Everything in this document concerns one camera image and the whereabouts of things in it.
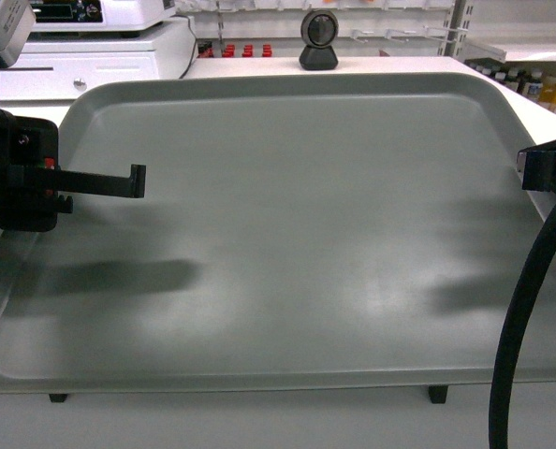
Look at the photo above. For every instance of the red cap soy sauce bottles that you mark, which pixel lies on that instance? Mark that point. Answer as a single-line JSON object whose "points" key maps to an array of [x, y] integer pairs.
{"points": [[208, 49]]}

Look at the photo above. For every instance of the white receipt scale unit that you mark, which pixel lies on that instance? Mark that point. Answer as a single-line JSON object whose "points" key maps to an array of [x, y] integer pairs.
{"points": [[123, 17]]}

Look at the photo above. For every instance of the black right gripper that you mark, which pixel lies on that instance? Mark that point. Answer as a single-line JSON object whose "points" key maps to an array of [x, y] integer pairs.
{"points": [[537, 167]]}

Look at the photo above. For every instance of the black round barcode scanner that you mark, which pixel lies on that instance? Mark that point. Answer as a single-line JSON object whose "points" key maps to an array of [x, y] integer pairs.
{"points": [[318, 30]]}

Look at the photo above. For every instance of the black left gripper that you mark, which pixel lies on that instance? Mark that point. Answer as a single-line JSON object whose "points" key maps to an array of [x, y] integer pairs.
{"points": [[29, 178]]}

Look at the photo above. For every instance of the grey silver serving tray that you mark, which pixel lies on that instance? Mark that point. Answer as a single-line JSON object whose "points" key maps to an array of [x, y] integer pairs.
{"points": [[296, 232]]}

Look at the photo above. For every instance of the yellow green bottles right shelf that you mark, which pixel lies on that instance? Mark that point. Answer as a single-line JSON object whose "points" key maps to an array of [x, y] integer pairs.
{"points": [[536, 83]]}

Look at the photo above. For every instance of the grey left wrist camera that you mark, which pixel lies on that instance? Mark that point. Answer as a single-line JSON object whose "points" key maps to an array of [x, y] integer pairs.
{"points": [[16, 23]]}

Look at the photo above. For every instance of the white cash register drawer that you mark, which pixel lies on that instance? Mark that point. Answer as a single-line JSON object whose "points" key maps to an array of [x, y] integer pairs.
{"points": [[55, 67]]}

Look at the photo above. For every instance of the white peg hook rack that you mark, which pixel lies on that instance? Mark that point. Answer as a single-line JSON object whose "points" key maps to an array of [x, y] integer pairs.
{"points": [[359, 21]]}

